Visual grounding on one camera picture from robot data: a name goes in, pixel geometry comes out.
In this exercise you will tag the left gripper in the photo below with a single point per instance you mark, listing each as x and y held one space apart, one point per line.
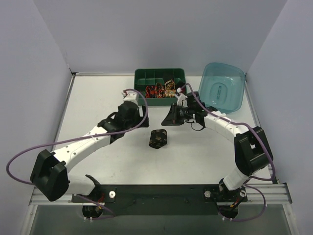
143 117

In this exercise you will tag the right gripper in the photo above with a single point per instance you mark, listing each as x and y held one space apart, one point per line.
178 113

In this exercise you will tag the black gold floral tie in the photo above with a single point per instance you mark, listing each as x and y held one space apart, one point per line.
158 138

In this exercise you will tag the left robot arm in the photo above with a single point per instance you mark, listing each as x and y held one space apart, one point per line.
50 171

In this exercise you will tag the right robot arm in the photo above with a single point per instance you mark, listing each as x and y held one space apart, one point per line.
251 149

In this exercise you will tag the beige patterned rolled tie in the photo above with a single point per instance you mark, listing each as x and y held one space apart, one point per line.
170 88

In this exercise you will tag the orange patterned rolled tie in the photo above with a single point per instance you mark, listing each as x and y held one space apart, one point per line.
160 90

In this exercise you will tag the green compartment tray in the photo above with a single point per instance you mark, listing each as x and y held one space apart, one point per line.
145 77

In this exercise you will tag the translucent blue plastic tub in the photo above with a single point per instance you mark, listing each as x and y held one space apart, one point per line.
222 87

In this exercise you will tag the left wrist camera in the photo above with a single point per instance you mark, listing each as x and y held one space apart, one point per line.
130 96

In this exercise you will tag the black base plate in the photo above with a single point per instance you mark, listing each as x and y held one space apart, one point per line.
160 200

